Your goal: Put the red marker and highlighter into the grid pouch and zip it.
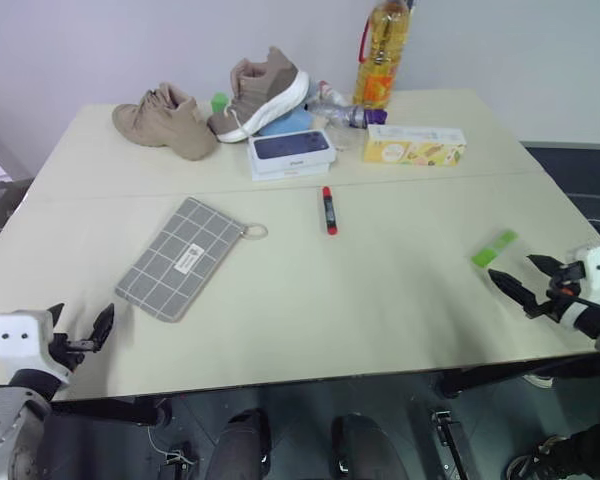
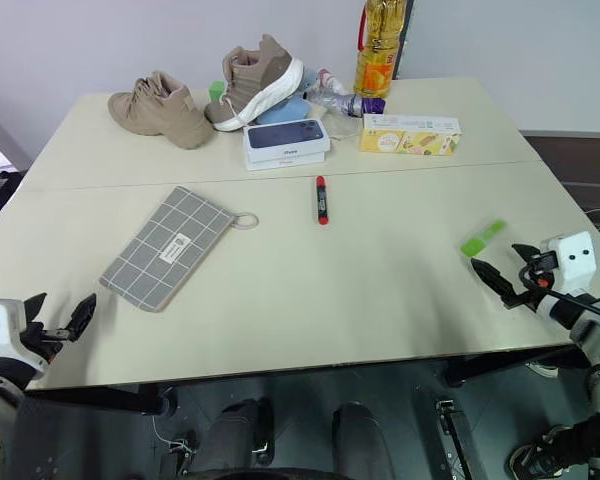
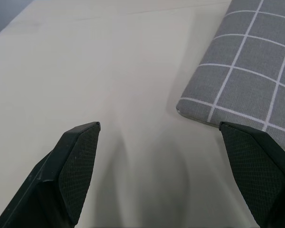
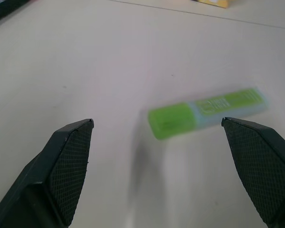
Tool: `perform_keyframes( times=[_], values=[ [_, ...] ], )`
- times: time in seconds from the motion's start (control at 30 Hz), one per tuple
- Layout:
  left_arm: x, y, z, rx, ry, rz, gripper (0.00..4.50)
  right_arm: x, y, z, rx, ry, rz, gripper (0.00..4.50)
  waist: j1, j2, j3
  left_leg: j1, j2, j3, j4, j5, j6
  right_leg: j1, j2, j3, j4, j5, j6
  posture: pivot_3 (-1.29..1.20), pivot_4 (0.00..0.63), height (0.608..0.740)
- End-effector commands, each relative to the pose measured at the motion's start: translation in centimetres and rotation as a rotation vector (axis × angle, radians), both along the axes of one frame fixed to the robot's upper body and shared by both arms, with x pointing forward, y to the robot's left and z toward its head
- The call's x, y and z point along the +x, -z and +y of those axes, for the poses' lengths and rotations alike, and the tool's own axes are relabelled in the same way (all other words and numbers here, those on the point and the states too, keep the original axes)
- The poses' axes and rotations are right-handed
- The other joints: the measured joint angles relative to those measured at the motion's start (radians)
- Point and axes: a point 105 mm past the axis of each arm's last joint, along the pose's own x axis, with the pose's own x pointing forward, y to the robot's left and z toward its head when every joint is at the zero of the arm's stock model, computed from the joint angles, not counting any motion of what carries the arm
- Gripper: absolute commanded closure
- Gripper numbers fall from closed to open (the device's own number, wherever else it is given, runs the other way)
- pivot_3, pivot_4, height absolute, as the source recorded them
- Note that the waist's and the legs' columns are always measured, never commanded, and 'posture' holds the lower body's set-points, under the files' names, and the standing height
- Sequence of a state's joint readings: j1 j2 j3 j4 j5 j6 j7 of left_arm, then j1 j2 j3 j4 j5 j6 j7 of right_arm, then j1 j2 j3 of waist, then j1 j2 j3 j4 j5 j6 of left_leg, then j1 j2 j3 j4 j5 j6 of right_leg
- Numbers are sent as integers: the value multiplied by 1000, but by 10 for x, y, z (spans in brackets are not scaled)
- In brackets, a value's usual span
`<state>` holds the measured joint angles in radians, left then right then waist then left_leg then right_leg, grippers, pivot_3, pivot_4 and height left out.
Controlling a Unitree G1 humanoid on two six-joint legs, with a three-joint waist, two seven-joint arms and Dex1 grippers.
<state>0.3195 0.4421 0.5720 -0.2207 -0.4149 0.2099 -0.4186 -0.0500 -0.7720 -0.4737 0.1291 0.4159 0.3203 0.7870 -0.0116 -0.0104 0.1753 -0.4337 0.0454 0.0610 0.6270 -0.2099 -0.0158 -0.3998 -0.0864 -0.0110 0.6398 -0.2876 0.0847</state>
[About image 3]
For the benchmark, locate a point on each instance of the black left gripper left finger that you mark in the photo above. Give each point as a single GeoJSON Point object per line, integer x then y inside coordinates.
{"type": "Point", "coordinates": [61, 175]}

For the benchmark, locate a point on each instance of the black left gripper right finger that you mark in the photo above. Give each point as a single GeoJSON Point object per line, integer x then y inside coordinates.
{"type": "Point", "coordinates": [259, 175]}

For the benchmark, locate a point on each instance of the grey checked pillow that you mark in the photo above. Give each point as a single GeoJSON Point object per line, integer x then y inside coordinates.
{"type": "Point", "coordinates": [249, 69]}

